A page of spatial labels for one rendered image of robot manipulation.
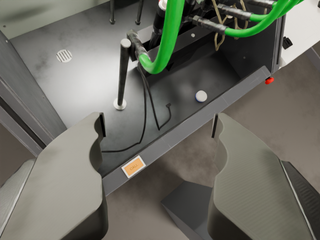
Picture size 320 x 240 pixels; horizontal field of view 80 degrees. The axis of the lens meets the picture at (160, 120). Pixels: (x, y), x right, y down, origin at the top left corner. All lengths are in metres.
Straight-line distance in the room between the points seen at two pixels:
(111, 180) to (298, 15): 0.82
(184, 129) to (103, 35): 0.43
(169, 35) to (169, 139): 0.36
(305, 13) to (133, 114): 0.71
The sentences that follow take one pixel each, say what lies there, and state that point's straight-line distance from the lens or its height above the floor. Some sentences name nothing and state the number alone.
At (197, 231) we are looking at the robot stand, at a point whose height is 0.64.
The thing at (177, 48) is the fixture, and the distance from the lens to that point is 0.57.
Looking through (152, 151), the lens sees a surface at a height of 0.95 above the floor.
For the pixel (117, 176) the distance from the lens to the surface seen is 0.49.
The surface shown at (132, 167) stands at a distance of 0.47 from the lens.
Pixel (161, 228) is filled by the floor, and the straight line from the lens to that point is 1.54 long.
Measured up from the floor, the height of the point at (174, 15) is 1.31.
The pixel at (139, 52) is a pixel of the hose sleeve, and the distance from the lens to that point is 0.31.
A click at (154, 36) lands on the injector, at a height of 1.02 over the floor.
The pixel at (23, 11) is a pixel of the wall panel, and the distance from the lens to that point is 0.72.
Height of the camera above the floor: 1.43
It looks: 72 degrees down
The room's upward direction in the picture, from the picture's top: 47 degrees clockwise
